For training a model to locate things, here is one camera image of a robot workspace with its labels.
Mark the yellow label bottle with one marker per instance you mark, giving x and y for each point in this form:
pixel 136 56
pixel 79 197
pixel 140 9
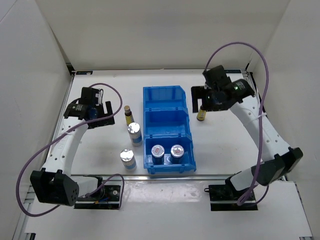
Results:
pixel 128 115
pixel 201 115

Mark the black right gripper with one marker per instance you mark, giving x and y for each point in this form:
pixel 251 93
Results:
pixel 197 93

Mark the left side aluminium rail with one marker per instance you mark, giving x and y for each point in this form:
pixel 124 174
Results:
pixel 56 97

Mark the sauce jar white lid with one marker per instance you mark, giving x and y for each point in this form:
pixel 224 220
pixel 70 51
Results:
pixel 176 153
pixel 158 154

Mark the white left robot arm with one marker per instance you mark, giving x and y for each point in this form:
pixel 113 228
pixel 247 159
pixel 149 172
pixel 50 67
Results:
pixel 53 183

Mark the white bead jar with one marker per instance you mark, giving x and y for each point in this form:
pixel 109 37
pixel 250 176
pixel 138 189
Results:
pixel 134 131
pixel 128 160

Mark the white bead jar far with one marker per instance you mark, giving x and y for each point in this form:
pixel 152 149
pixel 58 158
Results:
pixel 134 131

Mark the white bead jar near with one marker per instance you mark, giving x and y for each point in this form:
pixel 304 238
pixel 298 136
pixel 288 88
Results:
pixel 128 160

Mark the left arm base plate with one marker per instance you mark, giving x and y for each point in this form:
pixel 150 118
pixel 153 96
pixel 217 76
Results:
pixel 109 197

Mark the blue three-compartment plastic bin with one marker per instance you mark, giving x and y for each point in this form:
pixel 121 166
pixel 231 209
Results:
pixel 166 122

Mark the yellow label bottle left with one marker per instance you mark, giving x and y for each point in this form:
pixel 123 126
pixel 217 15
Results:
pixel 128 115

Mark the right side aluminium rail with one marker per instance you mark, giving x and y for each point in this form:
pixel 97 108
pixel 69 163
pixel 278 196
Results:
pixel 261 130

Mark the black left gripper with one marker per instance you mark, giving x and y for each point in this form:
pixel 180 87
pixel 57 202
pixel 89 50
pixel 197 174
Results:
pixel 101 124

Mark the aluminium table edge rail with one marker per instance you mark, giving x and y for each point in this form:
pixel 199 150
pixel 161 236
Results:
pixel 155 177

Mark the yellow label bottle right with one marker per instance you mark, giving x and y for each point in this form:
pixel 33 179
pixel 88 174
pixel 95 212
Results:
pixel 201 115

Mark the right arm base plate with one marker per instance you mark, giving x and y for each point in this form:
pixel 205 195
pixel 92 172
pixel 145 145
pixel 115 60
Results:
pixel 222 199

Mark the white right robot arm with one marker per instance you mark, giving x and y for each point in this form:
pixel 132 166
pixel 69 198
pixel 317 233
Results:
pixel 276 157

